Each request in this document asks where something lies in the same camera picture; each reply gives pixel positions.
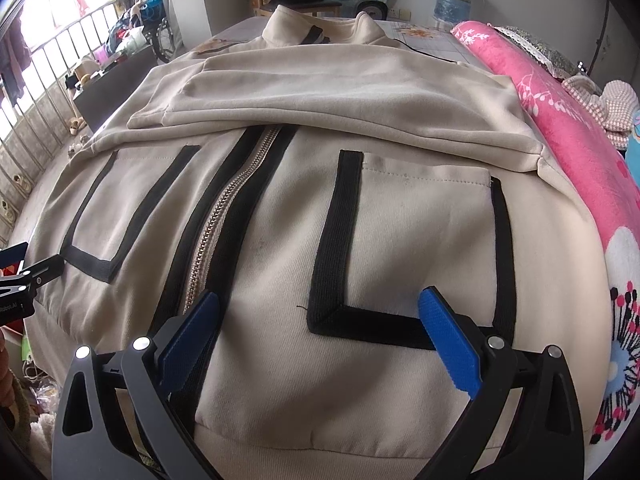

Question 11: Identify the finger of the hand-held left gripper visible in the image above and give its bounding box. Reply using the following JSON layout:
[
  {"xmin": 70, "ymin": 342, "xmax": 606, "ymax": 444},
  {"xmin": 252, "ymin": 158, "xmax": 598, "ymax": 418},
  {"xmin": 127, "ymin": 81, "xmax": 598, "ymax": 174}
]
[
  {"xmin": 0, "ymin": 241, "xmax": 30, "ymax": 267},
  {"xmin": 15, "ymin": 254, "xmax": 66, "ymax": 288}
]

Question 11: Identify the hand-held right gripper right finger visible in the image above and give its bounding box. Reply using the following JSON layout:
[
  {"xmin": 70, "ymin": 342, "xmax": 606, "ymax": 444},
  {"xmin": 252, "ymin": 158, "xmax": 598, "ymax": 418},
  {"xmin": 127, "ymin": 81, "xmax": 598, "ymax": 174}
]
[{"xmin": 417, "ymin": 286, "xmax": 586, "ymax": 480}]

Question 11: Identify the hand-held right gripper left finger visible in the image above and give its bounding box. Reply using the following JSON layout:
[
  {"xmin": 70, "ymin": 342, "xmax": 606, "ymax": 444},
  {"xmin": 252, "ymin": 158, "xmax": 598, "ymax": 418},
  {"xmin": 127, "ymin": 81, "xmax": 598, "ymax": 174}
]
[{"xmin": 52, "ymin": 290, "xmax": 226, "ymax": 480}]

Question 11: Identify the beige zip jacket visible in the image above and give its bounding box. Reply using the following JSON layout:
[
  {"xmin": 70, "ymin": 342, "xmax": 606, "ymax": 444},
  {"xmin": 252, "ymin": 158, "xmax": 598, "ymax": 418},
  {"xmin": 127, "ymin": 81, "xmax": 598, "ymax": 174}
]
[{"xmin": 25, "ymin": 5, "xmax": 616, "ymax": 480}]

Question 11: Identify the metal window railing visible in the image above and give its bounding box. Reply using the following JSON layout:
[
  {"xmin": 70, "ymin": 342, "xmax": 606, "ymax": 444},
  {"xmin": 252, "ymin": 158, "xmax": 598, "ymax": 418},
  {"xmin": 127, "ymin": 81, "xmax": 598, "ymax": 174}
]
[{"xmin": 0, "ymin": 0, "xmax": 131, "ymax": 241}]

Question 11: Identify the dark cluttered side table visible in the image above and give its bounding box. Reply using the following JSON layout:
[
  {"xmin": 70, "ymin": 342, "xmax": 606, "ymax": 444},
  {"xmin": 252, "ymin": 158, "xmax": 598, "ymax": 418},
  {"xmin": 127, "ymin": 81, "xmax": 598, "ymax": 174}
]
[{"xmin": 72, "ymin": 42, "xmax": 161, "ymax": 133}]

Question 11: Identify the pile of household clutter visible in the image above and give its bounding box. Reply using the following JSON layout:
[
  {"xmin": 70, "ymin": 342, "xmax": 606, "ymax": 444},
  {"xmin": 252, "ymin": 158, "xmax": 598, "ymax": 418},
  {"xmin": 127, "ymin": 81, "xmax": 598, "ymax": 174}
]
[{"xmin": 65, "ymin": 5, "xmax": 151, "ymax": 91}]

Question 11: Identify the pink floral fleece blanket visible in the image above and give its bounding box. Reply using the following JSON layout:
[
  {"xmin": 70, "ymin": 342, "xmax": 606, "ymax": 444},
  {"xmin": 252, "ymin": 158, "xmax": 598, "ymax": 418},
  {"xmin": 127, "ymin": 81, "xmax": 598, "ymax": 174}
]
[{"xmin": 450, "ymin": 20, "xmax": 640, "ymax": 480}]

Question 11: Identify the bicycle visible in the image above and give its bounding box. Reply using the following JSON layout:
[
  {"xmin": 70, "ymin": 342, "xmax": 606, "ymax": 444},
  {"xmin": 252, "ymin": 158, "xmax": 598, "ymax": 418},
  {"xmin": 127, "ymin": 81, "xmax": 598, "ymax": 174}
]
[{"xmin": 140, "ymin": 0, "xmax": 176, "ymax": 63}]

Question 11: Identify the turquoise cartoon print blanket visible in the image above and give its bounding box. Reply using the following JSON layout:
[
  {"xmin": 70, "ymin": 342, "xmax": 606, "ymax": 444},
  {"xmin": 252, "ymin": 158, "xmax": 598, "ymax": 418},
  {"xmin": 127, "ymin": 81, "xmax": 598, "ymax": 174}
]
[{"xmin": 620, "ymin": 110, "xmax": 640, "ymax": 161}]

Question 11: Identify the pink checked cloth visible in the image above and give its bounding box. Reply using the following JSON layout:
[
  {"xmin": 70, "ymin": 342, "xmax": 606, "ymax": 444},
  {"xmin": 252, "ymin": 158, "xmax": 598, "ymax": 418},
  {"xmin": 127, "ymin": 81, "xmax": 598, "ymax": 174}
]
[{"xmin": 562, "ymin": 72, "xmax": 640, "ymax": 148}]

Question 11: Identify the floral plastic table cover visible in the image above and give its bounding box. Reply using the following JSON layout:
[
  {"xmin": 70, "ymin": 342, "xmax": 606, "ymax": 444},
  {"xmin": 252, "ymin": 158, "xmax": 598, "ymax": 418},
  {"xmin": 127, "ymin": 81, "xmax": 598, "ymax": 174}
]
[{"xmin": 187, "ymin": 15, "xmax": 476, "ymax": 68}]

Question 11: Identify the grey lace-edged pillow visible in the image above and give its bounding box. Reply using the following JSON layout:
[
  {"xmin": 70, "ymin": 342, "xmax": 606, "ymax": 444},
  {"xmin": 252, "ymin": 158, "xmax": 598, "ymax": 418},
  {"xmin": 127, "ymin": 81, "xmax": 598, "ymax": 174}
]
[{"xmin": 487, "ymin": 24, "xmax": 581, "ymax": 81}]

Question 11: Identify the round black fan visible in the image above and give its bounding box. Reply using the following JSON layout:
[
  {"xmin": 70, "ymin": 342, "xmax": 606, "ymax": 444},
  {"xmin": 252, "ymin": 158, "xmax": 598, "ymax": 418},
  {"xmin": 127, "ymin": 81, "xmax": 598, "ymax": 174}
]
[{"xmin": 356, "ymin": 0, "xmax": 388, "ymax": 23}]

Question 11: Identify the black wall cable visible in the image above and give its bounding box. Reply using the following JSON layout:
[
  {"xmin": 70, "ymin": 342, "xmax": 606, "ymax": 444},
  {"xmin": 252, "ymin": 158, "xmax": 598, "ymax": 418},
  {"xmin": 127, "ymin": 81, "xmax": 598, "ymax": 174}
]
[{"xmin": 590, "ymin": 2, "xmax": 610, "ymax": 78}]

